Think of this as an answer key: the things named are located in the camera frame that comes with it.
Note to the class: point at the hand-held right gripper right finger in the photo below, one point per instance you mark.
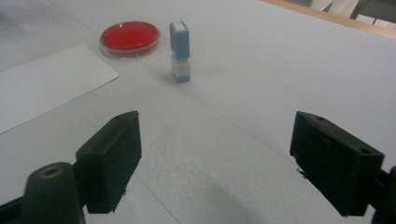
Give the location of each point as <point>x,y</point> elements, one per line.
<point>336,161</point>

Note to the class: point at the round red ink pad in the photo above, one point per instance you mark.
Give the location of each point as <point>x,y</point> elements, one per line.
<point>129,35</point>

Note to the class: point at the blue stamp cap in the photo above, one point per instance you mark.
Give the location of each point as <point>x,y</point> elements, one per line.
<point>180,42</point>

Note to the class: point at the wooden table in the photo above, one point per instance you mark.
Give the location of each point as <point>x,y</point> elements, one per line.
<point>342,20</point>

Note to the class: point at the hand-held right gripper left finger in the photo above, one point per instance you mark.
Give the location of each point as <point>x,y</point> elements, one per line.
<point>109,161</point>

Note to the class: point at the white paper sheet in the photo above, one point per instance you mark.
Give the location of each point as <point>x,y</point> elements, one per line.
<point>46,84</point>

